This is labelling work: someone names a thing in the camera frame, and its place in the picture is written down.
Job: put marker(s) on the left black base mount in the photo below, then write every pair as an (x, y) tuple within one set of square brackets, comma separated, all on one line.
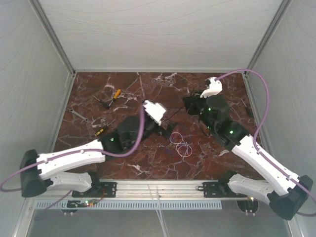
[(98, 188)]

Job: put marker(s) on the black tool at right edge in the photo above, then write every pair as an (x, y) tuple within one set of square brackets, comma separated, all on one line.
[(248, 110)]

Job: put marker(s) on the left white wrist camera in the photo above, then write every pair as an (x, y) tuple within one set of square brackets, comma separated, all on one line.
[(155, 110)]

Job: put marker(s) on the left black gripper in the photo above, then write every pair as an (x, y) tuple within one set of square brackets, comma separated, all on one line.
[(166, 133)]

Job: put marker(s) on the white zip ties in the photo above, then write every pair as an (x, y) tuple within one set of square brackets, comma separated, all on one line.
[(160, 215)]

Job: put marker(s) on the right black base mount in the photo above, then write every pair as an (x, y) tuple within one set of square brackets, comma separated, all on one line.
[(219, 188)]

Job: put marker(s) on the black zip tie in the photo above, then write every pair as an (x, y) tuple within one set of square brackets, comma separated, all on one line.
[(174, 114)]

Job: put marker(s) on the small circuit board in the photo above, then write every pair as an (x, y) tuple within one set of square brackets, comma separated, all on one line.
[(86, 203)]

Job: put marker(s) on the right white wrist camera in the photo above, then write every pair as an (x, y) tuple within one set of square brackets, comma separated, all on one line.
[(213, 87)]

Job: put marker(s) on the aluminium front rail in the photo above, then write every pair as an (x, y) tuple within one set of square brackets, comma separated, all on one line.
[(158, 188)]

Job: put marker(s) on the blue slotted cable duct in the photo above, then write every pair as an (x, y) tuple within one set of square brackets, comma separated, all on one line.
[(141, 205)]

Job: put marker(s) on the orange handled screwdriver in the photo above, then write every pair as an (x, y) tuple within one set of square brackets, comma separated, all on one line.
[(107, 105)]

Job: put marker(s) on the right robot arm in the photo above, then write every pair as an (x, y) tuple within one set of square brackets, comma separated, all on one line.
[(235, 138)]

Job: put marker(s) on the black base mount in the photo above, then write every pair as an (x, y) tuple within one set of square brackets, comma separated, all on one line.
[(98, 188), (219, 188)]

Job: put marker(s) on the silver wrench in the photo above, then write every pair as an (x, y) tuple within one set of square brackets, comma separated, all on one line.
[(78, 115)]

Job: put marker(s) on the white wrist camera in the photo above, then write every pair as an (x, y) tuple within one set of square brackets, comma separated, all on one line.
[(213, 87), (155, 110)]

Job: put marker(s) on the yellow black screwdriver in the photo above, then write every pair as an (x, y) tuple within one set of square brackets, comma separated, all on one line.
[(103, 129)]

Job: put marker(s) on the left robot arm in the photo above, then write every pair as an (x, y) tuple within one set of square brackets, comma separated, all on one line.
[(42, 172)]

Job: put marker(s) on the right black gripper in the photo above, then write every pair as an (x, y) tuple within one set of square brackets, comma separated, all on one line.
[(190, 101)]

